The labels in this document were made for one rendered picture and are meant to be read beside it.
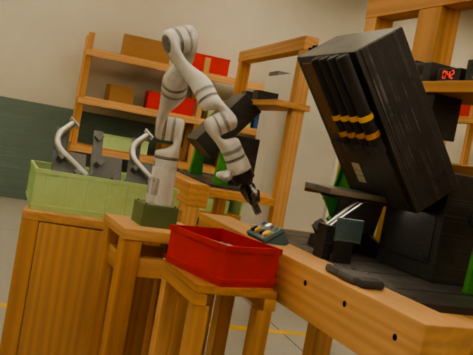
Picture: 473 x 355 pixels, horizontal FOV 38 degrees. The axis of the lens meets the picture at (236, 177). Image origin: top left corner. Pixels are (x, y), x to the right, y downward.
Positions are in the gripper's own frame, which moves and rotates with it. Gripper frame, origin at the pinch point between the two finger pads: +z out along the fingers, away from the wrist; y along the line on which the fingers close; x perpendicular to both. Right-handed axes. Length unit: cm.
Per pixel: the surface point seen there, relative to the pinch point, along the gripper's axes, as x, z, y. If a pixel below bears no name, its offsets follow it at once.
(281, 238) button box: -3.2, 12.6, -2.2
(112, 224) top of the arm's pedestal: 40, -7, 44
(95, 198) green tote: 37, -9, 84
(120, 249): 43, -1, 29
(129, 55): -134, -31, 646
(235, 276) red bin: 22.6, 5.6, -27.0
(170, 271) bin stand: 35.3, 3.2, -3.9
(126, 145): -82, 68, 641
